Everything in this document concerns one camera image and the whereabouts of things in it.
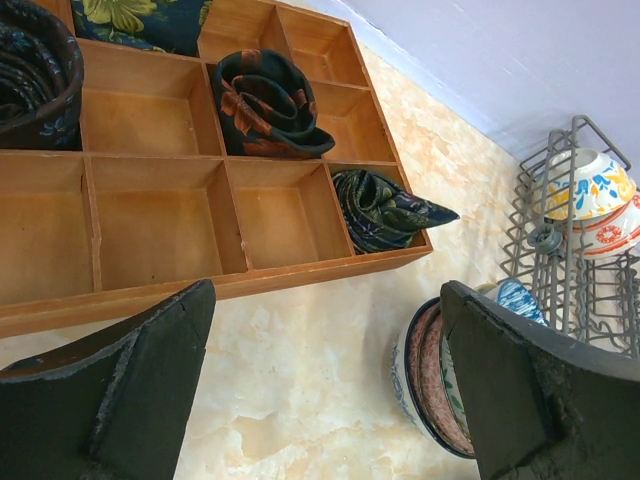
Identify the yellow blue patterned bowl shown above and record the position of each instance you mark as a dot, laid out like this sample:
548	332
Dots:
587	182

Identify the grey wire dish rack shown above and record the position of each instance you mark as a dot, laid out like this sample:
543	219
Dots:
594	301

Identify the wooden compartment tray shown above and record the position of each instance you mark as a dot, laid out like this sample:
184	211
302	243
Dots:
153	201

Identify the blue flower rolled cloth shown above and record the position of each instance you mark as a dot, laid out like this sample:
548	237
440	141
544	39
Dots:
42	76

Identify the yellow flower dark cloth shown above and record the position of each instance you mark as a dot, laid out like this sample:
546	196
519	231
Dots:
151	25

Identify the green leaf rolled cloth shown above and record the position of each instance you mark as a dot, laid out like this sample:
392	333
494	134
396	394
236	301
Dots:
381	215

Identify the orange patterned bowl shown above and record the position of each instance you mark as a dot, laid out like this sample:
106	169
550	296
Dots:
607	236

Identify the blue white floral bowl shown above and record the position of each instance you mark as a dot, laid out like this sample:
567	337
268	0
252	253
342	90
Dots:
407	400

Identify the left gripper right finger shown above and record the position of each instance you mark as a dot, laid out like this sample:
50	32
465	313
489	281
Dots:
540	404

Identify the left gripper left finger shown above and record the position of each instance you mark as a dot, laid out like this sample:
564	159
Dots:
113	404

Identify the orange flower rolled cloth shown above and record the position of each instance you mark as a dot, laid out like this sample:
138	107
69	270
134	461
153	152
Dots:
267	107

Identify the pink bowl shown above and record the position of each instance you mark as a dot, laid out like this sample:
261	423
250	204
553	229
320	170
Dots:
415	337
433	388

